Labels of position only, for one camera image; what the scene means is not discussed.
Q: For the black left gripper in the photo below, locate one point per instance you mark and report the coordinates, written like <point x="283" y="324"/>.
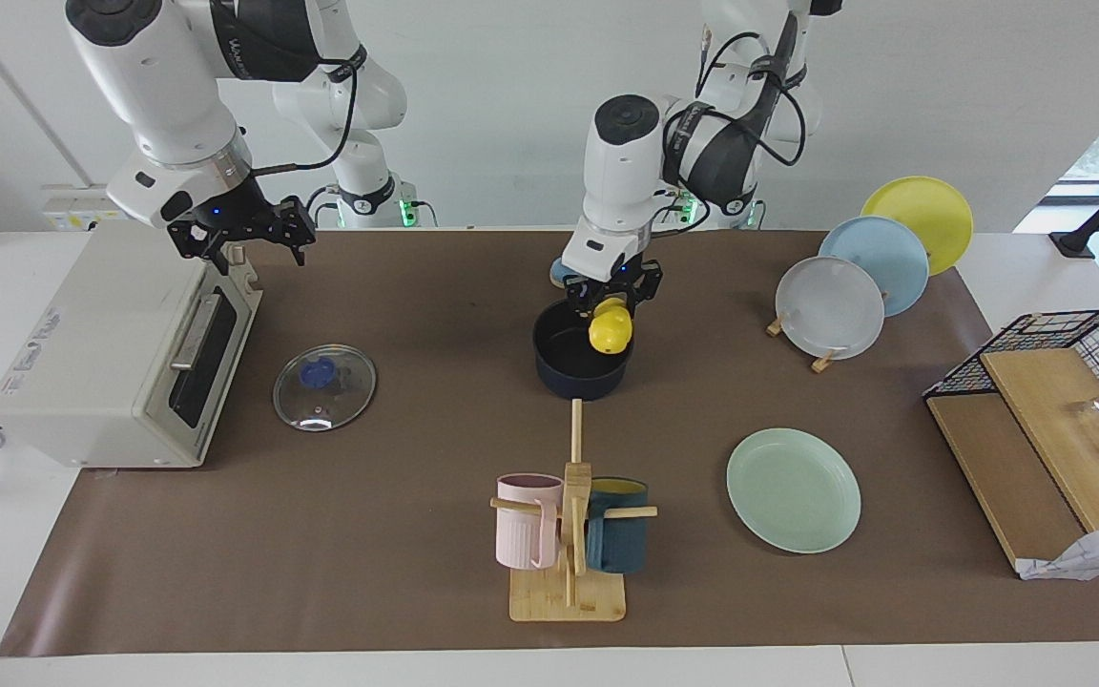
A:
<point x="621" y="281"/>

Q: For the dark blue saucepan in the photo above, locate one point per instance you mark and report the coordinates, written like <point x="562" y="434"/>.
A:
<point x="569" y="372"/>

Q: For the light blue plate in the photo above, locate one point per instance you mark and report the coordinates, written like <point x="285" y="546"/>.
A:
<point x="883" y="258"/>

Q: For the wooden mug tree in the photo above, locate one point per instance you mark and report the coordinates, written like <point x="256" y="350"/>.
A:
<point x="569" y="596"/>

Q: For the pale grey plate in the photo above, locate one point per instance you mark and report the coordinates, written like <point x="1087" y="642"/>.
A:
<point x="831" y="310"/>

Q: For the white power strip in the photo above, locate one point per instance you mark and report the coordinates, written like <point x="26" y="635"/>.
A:
<point x="72" y="210"/>

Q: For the brown table mat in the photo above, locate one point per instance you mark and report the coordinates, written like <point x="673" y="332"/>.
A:
<point x="416" y="458"/>

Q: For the beige toaster oven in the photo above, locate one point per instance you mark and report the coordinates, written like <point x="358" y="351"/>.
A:
<point x="92" y="372"/>

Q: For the dark wooden board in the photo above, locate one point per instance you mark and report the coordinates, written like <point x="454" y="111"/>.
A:
<point x="998" y="468"/>

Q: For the dark teal mug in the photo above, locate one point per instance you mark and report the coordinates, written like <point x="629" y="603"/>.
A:
<point x="621" y="544"/>

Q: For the pink ribbed mug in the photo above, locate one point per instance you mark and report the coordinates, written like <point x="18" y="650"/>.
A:
<point x="523" y="534"/>

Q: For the wooden plate rack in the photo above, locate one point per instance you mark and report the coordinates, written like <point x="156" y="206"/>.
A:
<point x="823" y="363"/>

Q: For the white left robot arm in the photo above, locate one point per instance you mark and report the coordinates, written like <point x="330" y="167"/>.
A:
<point x="621" y="172"/>

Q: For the mint green plate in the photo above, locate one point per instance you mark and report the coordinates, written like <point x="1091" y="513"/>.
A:
<point x="793" y="491"/>

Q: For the glass lid blue knob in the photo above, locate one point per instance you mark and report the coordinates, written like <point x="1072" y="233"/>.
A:
<point x="325" y="391"/>

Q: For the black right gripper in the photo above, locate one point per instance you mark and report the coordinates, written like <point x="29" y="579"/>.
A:
<point x="235" y="215"/>

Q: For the light wooden board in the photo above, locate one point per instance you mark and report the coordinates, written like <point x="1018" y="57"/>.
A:
<point x="1055" y="429"/>

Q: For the yellow plate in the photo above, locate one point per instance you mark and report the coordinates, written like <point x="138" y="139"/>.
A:
<point x="926" y="210"/>

